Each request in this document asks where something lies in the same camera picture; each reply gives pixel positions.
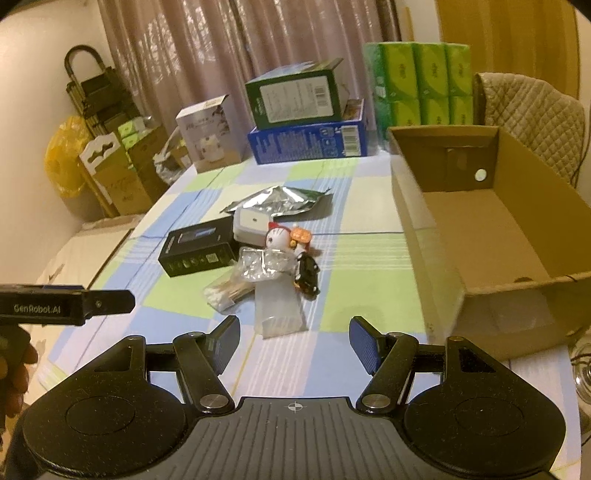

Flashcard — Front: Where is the cotton swabs bag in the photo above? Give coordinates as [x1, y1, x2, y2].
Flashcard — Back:
[204, 275, 254, 313]

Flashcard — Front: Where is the translucent plastic cup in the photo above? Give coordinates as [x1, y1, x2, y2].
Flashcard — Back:
[254, 274, 307, 339]

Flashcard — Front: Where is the clear bag with metal hooks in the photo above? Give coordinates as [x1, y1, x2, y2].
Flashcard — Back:
[232, 247, 297, 283]

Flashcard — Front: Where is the toy race car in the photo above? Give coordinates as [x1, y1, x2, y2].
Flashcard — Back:
[294, 252, 320, 298]

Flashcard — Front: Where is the person's left hand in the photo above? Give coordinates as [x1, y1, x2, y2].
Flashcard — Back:
[1, 325, 38, 432]

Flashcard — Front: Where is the black product box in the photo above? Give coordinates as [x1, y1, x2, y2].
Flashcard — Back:
[158, 216, 239, 277]

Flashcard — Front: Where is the brown hanger cardboard box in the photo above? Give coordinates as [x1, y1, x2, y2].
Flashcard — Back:
[80, 133, 153, 216]

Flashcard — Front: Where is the white square case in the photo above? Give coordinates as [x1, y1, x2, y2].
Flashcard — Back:
[232, 208, 271, 247]

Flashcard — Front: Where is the red white cat figurine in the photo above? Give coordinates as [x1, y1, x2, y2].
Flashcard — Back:
[264, 222, 312, 256]

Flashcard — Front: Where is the yellow plastic bag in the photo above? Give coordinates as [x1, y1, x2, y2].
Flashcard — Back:
[44, 116, 92, 199]

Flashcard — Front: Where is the silver foil pouch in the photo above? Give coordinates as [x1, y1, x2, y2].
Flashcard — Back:
[222, 185, 329, 218]

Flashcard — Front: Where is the glass pot lid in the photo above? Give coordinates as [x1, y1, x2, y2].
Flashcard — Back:
[570, 336, 591, 415]

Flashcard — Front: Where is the black folding cart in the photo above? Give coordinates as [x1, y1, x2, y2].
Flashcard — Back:
[64, 44, 140, 137]

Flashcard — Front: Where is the white humidifier box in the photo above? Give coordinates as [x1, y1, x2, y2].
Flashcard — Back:
[175, 94, 246, 173]

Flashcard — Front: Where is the blue product box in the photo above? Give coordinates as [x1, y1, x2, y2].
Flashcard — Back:
[247, 99, 369, 165]

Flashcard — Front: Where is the pink curtain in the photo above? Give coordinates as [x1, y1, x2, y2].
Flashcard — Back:
[98, 0, 400, 131]

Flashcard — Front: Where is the green tissue pack stack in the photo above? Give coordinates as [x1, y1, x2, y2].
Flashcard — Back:
[363, 42, 474, 150]

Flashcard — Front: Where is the green product box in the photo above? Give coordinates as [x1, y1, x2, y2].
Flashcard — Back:
[245, 58, 349, 130]

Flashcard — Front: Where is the quilted beige chair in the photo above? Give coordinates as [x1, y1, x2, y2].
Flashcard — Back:
[473, 72, 586, 186]

